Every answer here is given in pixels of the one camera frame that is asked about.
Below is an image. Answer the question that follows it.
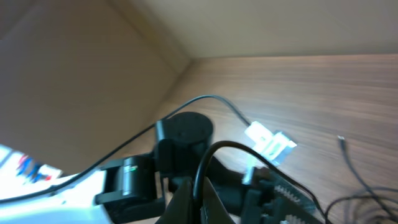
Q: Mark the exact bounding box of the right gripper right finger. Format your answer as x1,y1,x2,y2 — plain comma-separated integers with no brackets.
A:
200,177,235,224

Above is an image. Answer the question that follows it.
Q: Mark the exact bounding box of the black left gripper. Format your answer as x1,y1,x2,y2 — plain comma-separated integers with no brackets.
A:
214,159,321,223

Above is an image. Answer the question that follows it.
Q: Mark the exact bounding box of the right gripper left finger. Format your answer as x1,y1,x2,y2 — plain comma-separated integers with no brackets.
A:
155,177,193,224

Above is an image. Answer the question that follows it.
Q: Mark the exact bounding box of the thin black cable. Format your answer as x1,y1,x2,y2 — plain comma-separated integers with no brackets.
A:
337,135,398,222

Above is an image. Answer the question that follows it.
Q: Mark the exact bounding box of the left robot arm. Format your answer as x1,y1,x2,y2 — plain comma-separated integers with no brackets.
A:
1,112,317,223

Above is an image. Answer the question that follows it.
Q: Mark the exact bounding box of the black right camera cable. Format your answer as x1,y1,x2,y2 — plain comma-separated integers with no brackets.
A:
192,140,333,224

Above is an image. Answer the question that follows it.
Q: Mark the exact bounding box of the black camera cable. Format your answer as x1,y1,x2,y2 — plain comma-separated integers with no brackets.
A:
192,140,333,224
0,95,252,205

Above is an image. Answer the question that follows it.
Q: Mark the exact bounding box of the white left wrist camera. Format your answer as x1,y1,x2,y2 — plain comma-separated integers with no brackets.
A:
245,121,297,166

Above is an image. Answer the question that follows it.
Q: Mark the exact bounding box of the black left camera cable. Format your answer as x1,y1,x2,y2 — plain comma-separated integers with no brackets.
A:
0,95,252,205

